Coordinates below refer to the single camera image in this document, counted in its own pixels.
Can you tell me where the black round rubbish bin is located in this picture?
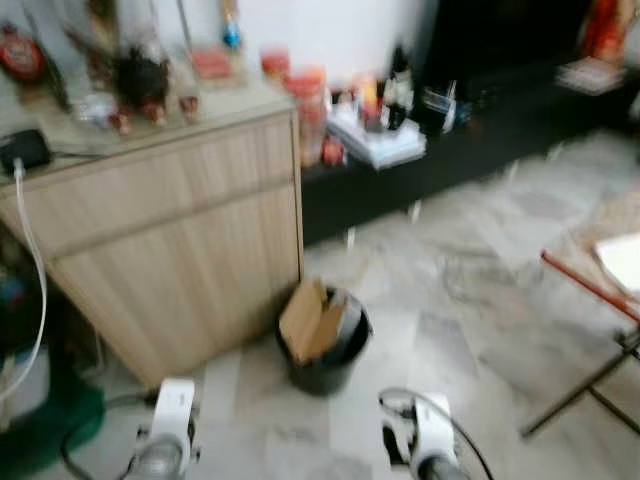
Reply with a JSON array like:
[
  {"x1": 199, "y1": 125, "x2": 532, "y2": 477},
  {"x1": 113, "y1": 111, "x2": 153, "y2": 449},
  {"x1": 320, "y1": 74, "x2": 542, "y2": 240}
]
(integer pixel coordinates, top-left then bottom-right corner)
[{"x1": 276, "y1": 285, "x2": 374, "y2": 397}]

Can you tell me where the brown cardboard piece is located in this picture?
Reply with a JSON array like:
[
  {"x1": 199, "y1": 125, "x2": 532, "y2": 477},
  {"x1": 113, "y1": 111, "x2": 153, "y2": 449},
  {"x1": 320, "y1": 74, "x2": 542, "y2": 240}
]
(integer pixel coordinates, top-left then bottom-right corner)
[{"x1": 278, "y1": 279, "x2": 347, "y2": 364}]

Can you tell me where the red-edged folding table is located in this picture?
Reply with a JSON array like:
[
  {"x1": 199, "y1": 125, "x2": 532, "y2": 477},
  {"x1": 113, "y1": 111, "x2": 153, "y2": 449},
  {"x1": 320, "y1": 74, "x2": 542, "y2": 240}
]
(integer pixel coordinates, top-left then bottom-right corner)
[{"x1": 520, "y1": 190, "x2": 640, "y2": 441}]

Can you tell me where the white paper sheet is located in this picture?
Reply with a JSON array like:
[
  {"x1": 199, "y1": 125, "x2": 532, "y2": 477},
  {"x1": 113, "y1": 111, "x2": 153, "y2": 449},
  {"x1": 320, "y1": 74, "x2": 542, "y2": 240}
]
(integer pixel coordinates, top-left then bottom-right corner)
[{"x1": 594, "y1": 234, "x2": 640, "y2": 294}]

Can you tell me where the black low tv bench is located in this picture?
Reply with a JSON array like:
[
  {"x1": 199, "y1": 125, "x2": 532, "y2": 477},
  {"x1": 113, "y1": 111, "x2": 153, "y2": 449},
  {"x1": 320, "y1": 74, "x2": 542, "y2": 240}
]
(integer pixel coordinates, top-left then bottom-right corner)
[{"x1": 300, "y1": 58, "x2": 640, "y2": 247}]

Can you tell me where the small red container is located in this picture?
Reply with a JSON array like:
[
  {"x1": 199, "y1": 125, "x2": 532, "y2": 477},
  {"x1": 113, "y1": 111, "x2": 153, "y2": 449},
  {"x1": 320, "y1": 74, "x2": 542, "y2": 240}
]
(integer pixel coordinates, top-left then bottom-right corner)
[{"x1": 321, "y1": 137, "x2": 347, "y2": 167}]

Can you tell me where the white paper stack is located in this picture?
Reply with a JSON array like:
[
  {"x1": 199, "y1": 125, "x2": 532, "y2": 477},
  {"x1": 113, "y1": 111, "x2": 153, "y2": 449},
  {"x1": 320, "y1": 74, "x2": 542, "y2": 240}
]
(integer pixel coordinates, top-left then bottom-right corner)
[{"x1": 328, "y1": 104, "x2": 427, "y2": 171}]

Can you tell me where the light wooden cabinet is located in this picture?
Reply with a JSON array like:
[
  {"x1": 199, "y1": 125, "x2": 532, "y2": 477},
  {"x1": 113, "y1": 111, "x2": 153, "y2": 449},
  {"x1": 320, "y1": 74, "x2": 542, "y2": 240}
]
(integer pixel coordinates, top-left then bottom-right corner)
[{"x1": 0, "y1": 92, "x2": 305, "y2": 388}]

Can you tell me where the black and clear holder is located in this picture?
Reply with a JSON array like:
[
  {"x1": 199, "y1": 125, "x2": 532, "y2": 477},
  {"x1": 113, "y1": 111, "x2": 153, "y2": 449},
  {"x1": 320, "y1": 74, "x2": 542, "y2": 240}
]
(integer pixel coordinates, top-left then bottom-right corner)
[{"x1": 419, "y1": 84, "x2": 463, "y2": 133}]

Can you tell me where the red-lidded tall plastic jar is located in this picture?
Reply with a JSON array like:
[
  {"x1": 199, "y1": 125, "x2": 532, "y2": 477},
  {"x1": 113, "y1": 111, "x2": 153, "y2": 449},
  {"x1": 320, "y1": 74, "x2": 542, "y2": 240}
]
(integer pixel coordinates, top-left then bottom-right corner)
[{"x1": 284, "y1": 68, "x2": 330, "y2": 168}]

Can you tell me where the green floor object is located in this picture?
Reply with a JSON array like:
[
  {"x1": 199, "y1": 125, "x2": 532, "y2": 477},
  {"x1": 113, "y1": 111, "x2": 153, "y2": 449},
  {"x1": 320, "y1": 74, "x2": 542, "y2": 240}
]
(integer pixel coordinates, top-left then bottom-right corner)
[{"x1": 0, "y1": 382, "x2": 107, "y2": 478}]

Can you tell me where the orange candle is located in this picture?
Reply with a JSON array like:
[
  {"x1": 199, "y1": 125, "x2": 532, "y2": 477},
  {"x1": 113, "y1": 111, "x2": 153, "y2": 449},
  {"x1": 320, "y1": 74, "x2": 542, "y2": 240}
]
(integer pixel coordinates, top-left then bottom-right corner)
[{"x1": 357, "y1": 74, "x2": 384, "y2": 127}]

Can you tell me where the dark glass bottle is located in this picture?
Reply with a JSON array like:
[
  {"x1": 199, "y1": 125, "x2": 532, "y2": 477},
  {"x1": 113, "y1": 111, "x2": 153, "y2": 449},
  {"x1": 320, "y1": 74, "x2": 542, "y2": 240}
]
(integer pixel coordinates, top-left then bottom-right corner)
[{"x1": 384, "y1": 44, "x2": 417, "y2": 132}]

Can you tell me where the small red-lidded jar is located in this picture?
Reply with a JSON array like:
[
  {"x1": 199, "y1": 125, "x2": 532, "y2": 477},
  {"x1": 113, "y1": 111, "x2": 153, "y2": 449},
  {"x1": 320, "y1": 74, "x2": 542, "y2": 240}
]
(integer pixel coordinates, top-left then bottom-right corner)
[{"x1": 259, "y1": 47, "x2": 292, "y2": 87}]

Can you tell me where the patterned flat tray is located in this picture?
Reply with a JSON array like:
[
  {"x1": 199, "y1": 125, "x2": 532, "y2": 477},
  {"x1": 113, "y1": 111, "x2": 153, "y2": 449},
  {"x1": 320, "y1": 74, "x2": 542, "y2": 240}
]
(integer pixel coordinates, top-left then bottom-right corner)
[{"x1": 557, "y1": 57, "x2": 628, "y2": 97}]

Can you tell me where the flat red box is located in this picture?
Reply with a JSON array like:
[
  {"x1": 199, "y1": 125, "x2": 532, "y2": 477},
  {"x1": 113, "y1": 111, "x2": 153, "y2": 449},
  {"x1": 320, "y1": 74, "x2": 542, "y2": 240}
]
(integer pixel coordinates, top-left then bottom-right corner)
[{"x1": 189, "y1": 44, "x2": 237, "y2": 82}]

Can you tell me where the black television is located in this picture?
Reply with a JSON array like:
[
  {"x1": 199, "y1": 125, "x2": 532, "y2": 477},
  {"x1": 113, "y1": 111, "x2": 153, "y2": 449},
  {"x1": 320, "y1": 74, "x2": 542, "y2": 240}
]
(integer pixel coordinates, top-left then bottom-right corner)
[{"x1": 428, "y1": 0, "x2": 603, "y2": 83}]

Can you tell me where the blue ornament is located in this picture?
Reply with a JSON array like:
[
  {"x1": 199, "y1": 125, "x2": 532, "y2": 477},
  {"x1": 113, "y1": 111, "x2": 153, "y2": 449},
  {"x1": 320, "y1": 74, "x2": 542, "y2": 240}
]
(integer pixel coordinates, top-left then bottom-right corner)
[{"x1": 221, "y1": 12, "x2": 244, "y2": 52}]

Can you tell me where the dark spiky ornament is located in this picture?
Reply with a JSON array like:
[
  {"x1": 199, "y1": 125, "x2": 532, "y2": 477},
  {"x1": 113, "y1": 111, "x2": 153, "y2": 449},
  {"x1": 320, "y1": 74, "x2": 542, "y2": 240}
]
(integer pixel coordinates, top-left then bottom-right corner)
[{"x1": 113, "y1": 44, "x2": 172, "y2": 113}]

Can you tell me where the red orange figurine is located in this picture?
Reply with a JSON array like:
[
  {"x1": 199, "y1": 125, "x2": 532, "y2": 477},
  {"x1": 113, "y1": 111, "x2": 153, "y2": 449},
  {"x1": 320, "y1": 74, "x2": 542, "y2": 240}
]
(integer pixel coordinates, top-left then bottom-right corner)
[{"x1": 579, "y1": 0, "x2": 638, "y2": 63}]

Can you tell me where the black power adapter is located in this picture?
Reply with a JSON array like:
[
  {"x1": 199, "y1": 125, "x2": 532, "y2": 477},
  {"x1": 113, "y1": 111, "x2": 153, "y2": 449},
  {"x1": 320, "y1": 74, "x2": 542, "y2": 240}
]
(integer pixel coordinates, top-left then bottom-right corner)
[{"x1": 0, "y1": 128, "x2": 53, "y2": 177}]

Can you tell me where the round red plaque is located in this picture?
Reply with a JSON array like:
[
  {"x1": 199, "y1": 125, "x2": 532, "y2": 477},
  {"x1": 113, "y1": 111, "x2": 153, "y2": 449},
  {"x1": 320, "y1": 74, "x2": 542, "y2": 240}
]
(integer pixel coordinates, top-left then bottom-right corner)
[{"x1": 0, "y1": 24, "x2": 47, "y2": 87}]

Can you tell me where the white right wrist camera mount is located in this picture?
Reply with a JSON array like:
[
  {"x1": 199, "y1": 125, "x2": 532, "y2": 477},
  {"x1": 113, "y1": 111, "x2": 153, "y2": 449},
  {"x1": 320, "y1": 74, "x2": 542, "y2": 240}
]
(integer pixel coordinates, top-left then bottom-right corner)
[{"x1": 409, "y1": 392, "x2": 460, "y2": 463}]

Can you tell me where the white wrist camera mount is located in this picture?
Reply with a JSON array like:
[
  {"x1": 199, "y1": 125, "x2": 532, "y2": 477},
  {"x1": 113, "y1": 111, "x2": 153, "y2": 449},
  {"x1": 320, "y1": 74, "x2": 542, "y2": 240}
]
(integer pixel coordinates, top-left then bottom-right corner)
[
  {"x1": 150, "y1": 377, "x2": 199, "y2": 447},
  {"x1": 409, "y1": 392, "x2": 460, "y2": 463}
]

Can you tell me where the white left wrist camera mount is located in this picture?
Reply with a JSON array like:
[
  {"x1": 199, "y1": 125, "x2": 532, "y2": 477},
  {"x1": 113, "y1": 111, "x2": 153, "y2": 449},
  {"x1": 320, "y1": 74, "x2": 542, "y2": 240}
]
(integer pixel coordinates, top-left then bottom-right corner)
[{"x1": 150, "y1": 377, "x2": 199, "y2": 447}]

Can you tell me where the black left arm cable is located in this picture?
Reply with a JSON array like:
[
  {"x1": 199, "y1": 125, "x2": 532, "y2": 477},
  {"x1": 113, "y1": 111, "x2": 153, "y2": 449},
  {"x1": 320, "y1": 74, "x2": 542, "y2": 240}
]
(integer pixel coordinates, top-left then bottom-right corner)
[{"x1": 58, "y1": 392, "x2": 153, "y2": 480}]

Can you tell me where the white power cable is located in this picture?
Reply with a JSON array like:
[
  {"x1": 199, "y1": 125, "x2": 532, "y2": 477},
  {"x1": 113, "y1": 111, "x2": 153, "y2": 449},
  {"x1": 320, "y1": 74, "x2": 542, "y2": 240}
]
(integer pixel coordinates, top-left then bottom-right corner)
[{"x1": 0, "y1": 160, "x2": 50, "y2": 406}]

